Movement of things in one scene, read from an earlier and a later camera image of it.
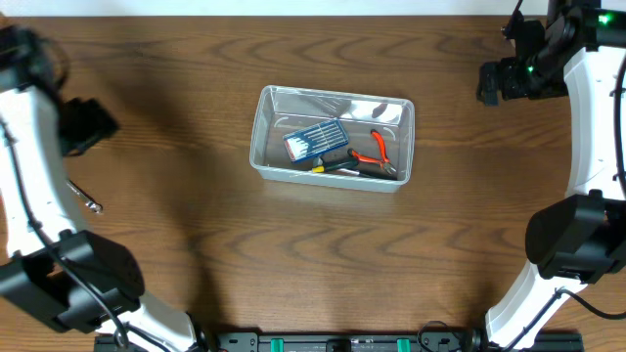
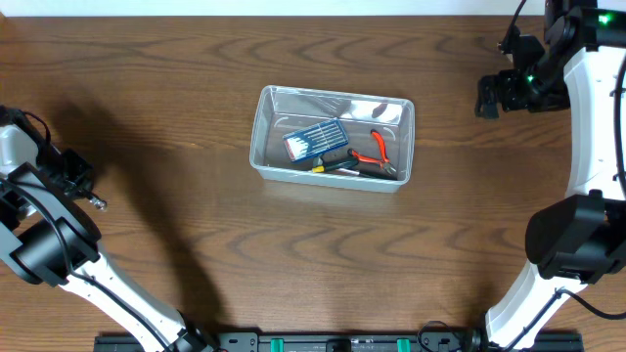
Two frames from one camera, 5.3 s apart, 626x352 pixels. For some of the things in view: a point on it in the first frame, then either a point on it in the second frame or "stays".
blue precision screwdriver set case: (316, 139) stays
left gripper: (88, 123) -> (81, 167)
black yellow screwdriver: (339, 165) stays
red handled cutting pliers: (383, 161) stays
